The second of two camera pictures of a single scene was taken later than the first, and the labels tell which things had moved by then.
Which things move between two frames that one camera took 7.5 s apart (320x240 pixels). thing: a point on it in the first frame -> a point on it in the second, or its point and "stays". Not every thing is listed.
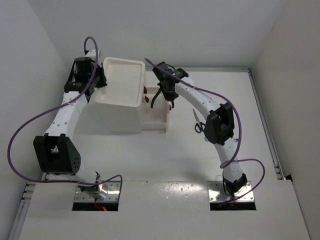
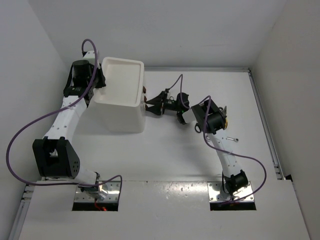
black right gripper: [168, 97] -> [158, 103]
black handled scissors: [199, 126] stays
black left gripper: [99, 69] stays
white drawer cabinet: [116, 108] stays
